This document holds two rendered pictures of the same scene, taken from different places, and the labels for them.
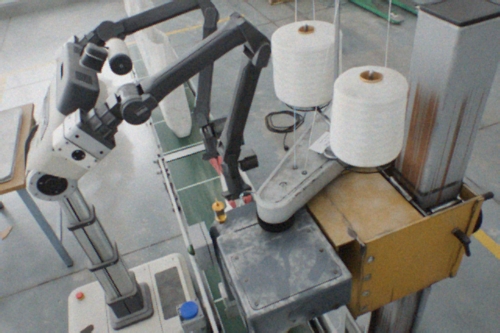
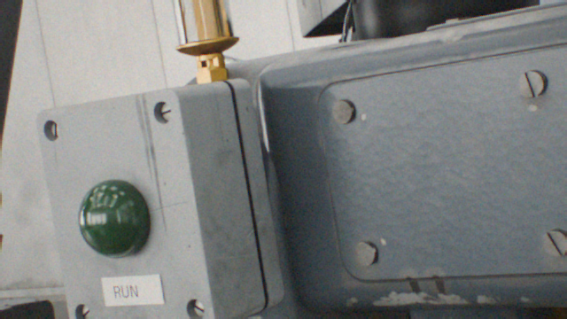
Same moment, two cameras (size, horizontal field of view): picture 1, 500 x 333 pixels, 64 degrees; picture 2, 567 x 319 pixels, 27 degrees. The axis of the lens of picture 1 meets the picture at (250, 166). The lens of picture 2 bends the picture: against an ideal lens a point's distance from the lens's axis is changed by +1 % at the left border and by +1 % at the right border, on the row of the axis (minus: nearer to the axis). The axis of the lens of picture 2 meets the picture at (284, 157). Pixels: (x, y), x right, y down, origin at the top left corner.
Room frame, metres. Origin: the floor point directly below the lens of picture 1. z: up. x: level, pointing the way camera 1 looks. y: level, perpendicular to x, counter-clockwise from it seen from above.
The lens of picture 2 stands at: (0.26, 0.39, 1.32)
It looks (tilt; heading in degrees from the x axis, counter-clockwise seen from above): 3 degrees down; 321
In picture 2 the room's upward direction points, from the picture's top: 9 degrees counter-clockwise
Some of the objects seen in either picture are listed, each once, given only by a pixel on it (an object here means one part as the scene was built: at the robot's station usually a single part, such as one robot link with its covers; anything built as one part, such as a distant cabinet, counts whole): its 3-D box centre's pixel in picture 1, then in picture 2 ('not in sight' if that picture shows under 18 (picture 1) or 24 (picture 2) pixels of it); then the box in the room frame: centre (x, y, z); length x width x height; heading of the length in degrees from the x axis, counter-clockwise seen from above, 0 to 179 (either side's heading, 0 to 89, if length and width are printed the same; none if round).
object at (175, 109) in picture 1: (167, 80); not in sight; (2.66, 0.50, 0.74); 0.47 x 0.22 x 0.72; 13
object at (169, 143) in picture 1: (163, 87); not in sight; (3.36, 0.68, 0.33); 2.21 x 0.39 x 0.09; 15
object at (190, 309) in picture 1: (189, 310); not in sight; (0.75, 0.27, 0.84); 0.06 x 0.06 x 0.02
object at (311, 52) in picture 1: (307, 63); not in sight; (0.89, -0.17, 1.61); 0.17 x 0.17 x 0.17
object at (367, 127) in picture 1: (368, 113); not in sight; (0.64, -0.24, 1.61); 0.15 x 0.14 x 0.17; 15
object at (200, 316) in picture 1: (191, 316); not in sight; (0.75, 0.27, 0.81); 0.08 x 0.08 x 0.06; 15
